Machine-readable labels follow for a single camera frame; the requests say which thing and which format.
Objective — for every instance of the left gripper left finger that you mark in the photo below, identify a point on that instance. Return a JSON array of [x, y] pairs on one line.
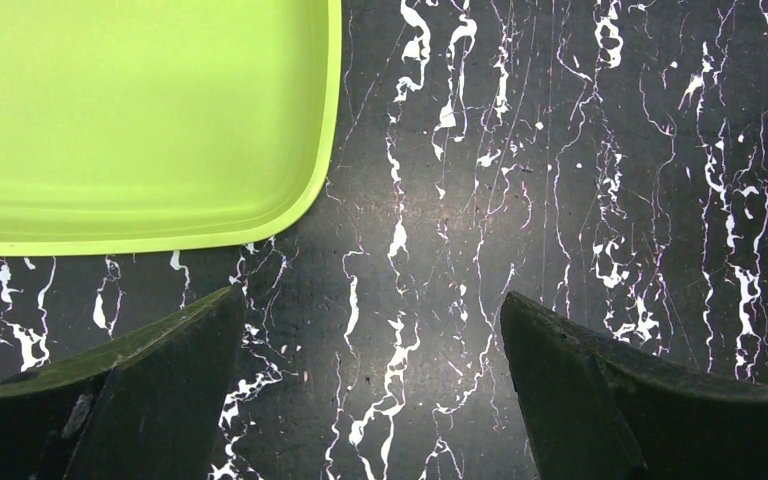
[[143, 406]]

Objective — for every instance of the green plastic tub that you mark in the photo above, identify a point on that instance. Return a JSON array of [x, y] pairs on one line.
[[143, 126]]

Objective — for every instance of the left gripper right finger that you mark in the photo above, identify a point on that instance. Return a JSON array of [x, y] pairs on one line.
[[598, 408]]

